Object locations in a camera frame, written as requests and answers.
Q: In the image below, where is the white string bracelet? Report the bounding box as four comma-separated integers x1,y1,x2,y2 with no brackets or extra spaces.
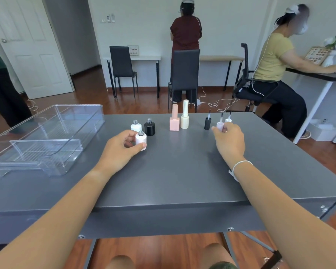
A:
228,160,254,182

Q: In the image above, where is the white box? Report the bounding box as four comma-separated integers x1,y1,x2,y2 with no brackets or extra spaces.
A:
308,118,336,142

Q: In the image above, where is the light pink round bottle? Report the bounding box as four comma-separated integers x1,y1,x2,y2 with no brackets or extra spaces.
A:
135,130,148,151

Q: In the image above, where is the grey table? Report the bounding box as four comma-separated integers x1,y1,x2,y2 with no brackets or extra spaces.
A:
0,112,336,269

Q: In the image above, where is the person's right leg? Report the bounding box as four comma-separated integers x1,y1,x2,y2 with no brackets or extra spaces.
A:
203,243,237,269

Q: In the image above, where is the wooden desk with black legs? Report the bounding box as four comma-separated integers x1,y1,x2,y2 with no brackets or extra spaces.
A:
199,55,246,92

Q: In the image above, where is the black-topped desk with white legs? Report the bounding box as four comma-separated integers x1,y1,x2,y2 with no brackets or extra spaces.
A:
285,67,336,145

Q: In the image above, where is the white desk with black legs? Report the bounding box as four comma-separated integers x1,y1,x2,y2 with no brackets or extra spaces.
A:
103,55,162,100

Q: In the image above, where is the person's left forearm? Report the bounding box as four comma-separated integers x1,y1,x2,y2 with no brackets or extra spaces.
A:
0,169,112,269

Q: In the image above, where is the lilac ribbed brush cap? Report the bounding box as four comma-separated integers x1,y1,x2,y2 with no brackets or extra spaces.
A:
216,112,225,133

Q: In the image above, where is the person's right hand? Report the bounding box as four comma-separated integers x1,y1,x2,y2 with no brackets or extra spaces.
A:
211,122,246,171

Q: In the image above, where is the person's left hand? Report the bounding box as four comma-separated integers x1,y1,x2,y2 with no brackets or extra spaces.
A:
91,129,147,182

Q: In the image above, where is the person's leg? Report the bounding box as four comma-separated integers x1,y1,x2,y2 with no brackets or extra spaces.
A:
103,254,135,269
203,243,237,269

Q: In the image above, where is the white nail polish bottle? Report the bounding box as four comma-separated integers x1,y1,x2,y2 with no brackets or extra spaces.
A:
130,119,143,133

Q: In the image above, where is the person's left leg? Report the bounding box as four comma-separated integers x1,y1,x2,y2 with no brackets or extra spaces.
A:
103,254,135,269

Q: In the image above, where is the white panelled door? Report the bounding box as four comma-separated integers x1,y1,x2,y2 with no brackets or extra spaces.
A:
0,0,75,100

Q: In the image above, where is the black dining chair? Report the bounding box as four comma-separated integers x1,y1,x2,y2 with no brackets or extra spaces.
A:
109,46,138,101
168,49,201,113

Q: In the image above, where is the clear plastic organizer tray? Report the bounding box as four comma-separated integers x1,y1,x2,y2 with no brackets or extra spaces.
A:
0,104,106,177

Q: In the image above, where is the black mesh office chair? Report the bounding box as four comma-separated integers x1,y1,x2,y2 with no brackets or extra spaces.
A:
231,43,279,113

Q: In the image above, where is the black nail polish bottle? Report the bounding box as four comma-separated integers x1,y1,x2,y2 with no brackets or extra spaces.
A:
144,118,156,137

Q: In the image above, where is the colour sample board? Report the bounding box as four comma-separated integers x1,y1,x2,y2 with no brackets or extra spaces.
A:
305,46,330,65

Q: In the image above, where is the person's right forearm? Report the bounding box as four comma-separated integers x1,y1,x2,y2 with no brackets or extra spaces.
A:
231,162,336,269

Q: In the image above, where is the clear plastic divider insert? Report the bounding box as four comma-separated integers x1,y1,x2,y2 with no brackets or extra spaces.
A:
0,138,84,177

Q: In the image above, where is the black brush cap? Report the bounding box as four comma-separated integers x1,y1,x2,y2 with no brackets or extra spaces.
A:
203,109,212,130

